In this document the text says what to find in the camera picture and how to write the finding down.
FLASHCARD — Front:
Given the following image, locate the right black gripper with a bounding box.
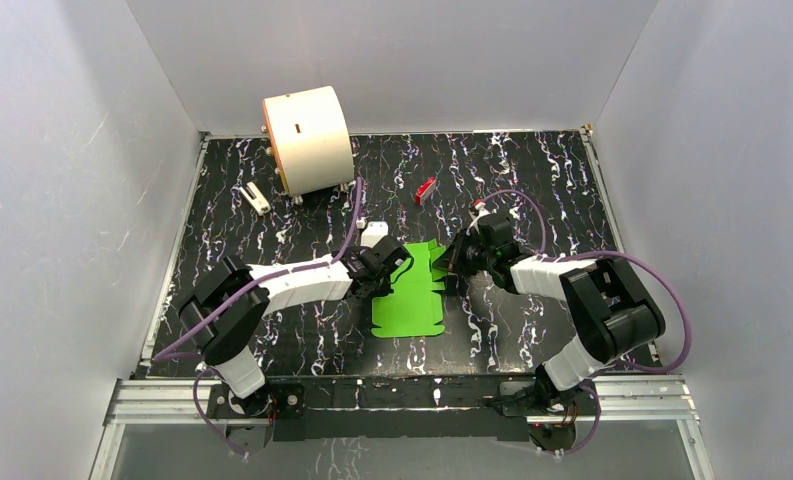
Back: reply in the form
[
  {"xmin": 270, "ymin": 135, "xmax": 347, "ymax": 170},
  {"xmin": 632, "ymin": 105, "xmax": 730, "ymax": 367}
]
[{"xmin": 432, "ymin": 228, "xmax": 495, "ymax": 277}]

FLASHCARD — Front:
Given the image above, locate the green paper box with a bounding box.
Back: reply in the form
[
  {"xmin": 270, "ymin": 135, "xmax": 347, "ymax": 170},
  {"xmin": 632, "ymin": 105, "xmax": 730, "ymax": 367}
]
[{"xmin": 371, "ymin": 240, "xmax": 447, "ymax": 339}]

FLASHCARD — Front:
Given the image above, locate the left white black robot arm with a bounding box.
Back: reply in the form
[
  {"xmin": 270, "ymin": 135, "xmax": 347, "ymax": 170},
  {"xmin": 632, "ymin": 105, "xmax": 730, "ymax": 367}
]
[{"xmin": 171, "ymin": 235, "xmax": 413, "ymax": 416}]

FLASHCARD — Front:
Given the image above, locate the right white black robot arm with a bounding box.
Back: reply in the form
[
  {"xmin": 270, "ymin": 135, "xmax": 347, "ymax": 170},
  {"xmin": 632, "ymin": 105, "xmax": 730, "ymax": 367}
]
[{"xmin": 432, "ymin": 213, "xmax": 666, "ymax": 414}]

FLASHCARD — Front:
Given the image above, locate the small red block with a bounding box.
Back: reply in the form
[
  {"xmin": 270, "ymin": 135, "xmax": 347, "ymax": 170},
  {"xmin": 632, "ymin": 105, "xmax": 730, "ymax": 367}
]
[{"xmin": 414, "ymin": 177, "xmax": 437, "ymax": 205}]

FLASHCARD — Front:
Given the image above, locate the small white black block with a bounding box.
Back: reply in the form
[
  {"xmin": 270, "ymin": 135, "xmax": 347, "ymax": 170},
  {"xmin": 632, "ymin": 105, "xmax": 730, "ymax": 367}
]
[{"xmin": 240, "ymin": 182, "xmax": 272, "ymax": 215}]

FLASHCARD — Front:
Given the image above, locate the white cylindrical drum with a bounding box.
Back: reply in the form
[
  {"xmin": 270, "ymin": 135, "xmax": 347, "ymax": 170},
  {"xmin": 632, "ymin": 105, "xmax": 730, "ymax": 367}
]
[{"xmin": 262, "ymin": 86, "xmax": 354, "ymax": 197}]

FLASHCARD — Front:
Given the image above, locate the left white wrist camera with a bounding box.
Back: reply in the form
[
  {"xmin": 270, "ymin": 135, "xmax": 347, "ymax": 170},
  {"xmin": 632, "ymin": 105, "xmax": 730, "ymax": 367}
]
[{"xmin": 356, "ymin": 218, "xmax": 389, "ymax": 248}]

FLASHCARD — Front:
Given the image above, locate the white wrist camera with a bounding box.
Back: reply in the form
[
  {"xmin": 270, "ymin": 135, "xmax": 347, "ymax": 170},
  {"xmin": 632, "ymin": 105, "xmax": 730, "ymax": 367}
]
[
  {"xmin": 468, "ymin": 199, "xmax": 490, "ymax": 229},
  {"xmin": 356, "ymin": 218, "xmax": 389, "ymax": 248}
]

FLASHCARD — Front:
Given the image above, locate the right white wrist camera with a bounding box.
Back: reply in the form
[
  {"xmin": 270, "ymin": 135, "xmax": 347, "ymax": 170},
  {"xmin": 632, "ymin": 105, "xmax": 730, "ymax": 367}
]
[{"xmin": 468, "ymin": 199, "xmax": 490, "ymax": 229}]

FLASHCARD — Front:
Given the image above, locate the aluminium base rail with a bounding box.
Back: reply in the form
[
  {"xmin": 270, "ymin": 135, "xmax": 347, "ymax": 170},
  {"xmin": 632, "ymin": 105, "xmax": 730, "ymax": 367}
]
[{"xmin": 90, "ymin": 373, "xmax": 714, "ymax": 479}]

